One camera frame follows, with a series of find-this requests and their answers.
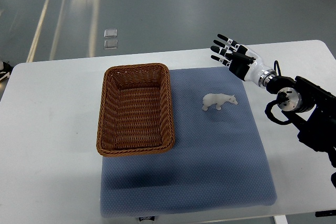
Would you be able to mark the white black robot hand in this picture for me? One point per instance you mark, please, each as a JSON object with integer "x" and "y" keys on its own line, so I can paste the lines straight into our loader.
{"x": 242, "y": 61}

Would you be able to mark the white toy bear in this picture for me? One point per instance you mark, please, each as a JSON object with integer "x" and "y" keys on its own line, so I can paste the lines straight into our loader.
{"x": 218, "y": 99}

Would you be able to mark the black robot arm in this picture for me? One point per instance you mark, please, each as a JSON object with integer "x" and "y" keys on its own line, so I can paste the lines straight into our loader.
{"x": 308, "y": 107}

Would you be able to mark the brown wicker basket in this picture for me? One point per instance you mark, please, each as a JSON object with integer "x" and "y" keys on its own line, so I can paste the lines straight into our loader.
{"x": 136, "y": 114}

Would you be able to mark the blue grey cushion mat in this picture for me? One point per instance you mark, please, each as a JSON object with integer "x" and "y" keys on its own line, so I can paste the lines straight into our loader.
{"x": 217, "y": 161}

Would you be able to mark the lower clear floor plate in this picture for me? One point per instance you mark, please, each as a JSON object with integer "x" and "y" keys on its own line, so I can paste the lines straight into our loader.
{"x": 110, "y": 44}

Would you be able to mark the clear floor plate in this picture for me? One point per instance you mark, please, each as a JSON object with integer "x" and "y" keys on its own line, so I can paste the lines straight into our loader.
{"x": 110, "y": 33}
{"x": 110, "y": 44}

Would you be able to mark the upper clear floor plate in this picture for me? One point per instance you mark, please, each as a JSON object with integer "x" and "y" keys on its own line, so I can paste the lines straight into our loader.
{"x": 110, "y": 33}

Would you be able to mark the white table leg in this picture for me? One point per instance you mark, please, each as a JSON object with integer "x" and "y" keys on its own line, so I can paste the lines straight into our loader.
{"x": 281, "y": 219}

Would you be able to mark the black table control panel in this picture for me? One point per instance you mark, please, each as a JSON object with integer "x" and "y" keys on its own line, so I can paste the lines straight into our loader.
{"x": 327, "y": 213}

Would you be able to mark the black white sneaker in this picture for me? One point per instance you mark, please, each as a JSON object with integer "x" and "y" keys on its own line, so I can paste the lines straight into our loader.
{"x": 6, "y": 71}

